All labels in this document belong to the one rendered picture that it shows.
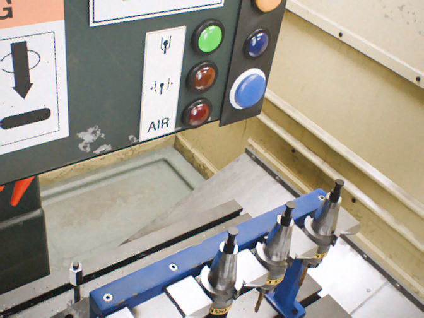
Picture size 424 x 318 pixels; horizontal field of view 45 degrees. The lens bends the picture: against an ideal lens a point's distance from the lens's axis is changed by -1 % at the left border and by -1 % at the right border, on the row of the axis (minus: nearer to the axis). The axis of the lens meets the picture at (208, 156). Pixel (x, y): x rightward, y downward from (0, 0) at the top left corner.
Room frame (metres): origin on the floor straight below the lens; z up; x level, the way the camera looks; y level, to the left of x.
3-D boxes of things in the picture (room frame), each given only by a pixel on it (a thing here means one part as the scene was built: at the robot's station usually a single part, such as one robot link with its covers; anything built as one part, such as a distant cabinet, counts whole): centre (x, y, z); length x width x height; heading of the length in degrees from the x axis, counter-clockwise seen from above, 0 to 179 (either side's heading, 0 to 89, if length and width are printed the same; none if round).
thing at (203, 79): (0.33, 0.01, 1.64); 0.02 x 0.01 x 0.02; 132
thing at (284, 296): (0.72, -0.22, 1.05); 0.10 x 0.05 x 0.30; 42
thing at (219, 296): (0.49, -0.05, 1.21); 0.06 x 0.06 x 0.03
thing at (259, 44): (0.36, -0.02, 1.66); 0.02 x 0.01 x 0.02; 132
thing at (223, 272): (0.49, -0.05, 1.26); 0.04 x 0.04 x 0.07
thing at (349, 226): (0.68, -0.25, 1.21); 0.07 x 0.05 x 0.01; 42
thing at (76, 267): (0.62, 0.22, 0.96); 0.03 x 0.03 x 0.13
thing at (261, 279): (0.53, -0.09, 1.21); 0.07 x 0.05 x 0.01; 42
